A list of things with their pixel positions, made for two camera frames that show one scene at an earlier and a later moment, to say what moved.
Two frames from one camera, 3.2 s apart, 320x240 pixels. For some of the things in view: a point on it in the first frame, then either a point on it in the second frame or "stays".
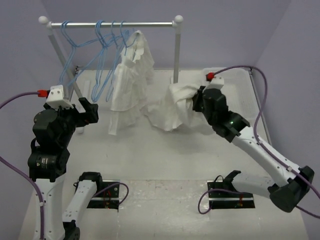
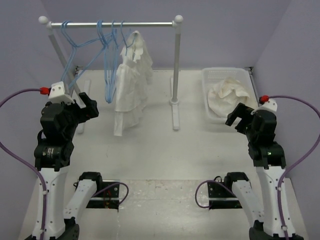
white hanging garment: x=131 y=82 stays
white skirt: x=174 y=110 to x=223 y=99
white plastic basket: x=238 y=89 stays
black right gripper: x=197 y=98 to x=241 y=110
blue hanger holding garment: x=126 y=46 stays
